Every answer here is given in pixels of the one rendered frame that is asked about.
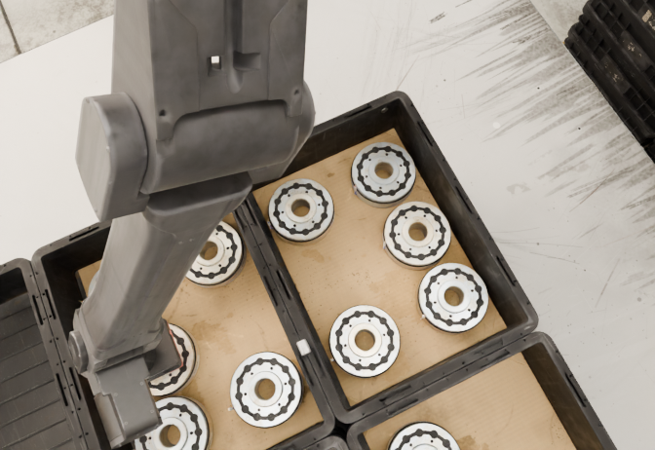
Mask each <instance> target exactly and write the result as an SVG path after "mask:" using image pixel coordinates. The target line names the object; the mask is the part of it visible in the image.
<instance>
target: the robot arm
mask: <svg viewBox="0 0 655 450"><path fill-rule="evenodd" d="M307 11H308V0H114V16H113V41H112V67H111V93H110V94H101V95H94V96H86V97H84V98H83V100H82V105H81V112H80V120H79V128H78V135H77V143H76V151H75V161H76V165H77V168H78V170H79V173H80V177H81V179H82V182H83V185H84V188H85V191H86V193H87V196H88V198H89V201H90V203H91V205H92V208H93V210H94V212H95V214H96V217H97V219H98V221H99V222H103V221H107V220H111V219H113V221H112V225H111V229H110V232H109V236H108V240H107V243H106V247H105V251H104V253H103V257H102V261H101V265H100V268H99V272H98V276H97V279H96V285H95V288H94V290H93V292H92V293H91V294H90V295H89V296H88V297H87V298H86V299H85V300H84V301H83V303H82V305H81V308H79V309H76V310H75V314H74V319H73V328H74V331H71V332H70V333H69V339H68V346H69V349H70V352H71V354H72V357H73V361H74V365H75V367H76V369H77V371H78V374H81V375H82V376H84V377H85V378H88V381H89V384H90V386H91V389H92V392H93V395H95V397H94V400H95V403H96V408H97V410H98V413H99V416H100V419H101V421H102V423H103V426H104V429H105V432H106V435H107V437H108V440H109V443H110V446H111V449H115V448H118V447H121V446H123V445H125V444H127V443H129V442H132V441H134V440H136V439H139V438H140V437H142V436H144V435H146V434H148V433H150V432H152V431H154V430H157V429H158V428H159V427H161V426H162V425H163V424H164V423H163V421H162V418H161V416H160V413H159V411H158V408H157V405H156V403H155V400H154V398H153V395H152V393H151V391H150V388H149V386H148V382H151V381H153V380H155V379H157V378H159V377H161V376H163V375H165V374H167V373H171V372H173V371H175V370H177V369H178V368H180V367H182V366H183V362H182V360H181V357H180V354H179V351H178V349H177V346H176V343H175V341H174V338H173V335H172V332H171V329H170V327H169V324H168V322H167V321H166V320H165V319H163V318H162V314H163V312H164V311H165V310H166V308H167V307H168V305H169V304H170V302H171V300H172V299H173V296H174V295H175V293H176V291H177V290H178V288H179V286H180V285H181V283H182V282H183V280H184V278H185V277H186V275H187V273H188V272H189V270H190V268H191V267H192V265H193V263H194V262H195V260H196V258H197V257H198V255H199V254H200V252H201V250H202V249H203V247H204V245H205V244H206V242H207V240H208V239H209V237H210V236H211V234H212V232H213V231H214V229H215V228H216V227H217V225H218V224H219V223H220V222H221V220H222V219H223V218H224V217H225V216H226V215H228V214H229V213H231V212H232V211H233V210H234V209H236V208H237V207H238V206H239V205H240V204H241V203H242V202H243V200H244V199H245V198H246V196H247V195H248V193H249V192H250V189H251V187H252V184H255V183H259V182H263V181H267V180H271V179H275V178H279V177H281V176H282V175H283V173H284V172H285V170H286V169H287V168H288V166H289V164H290V163H291V162H292V160H293V159H294V157H295V156H296V154H297V153H298V152H299V150H300V149H301V147H302V146H303V144H304V143H305V142H306V140H307V139H308V137H309V136H310V135H311V132H312V130H313V128H314V123H315V115H316V110H315V105H314V100H313V96H312V94H311V91H310V89H309V87H308V85H307V83H306V82H305V80H304V63H305V46H306V28H307ZM212 56H218V62H212Z"/></svg>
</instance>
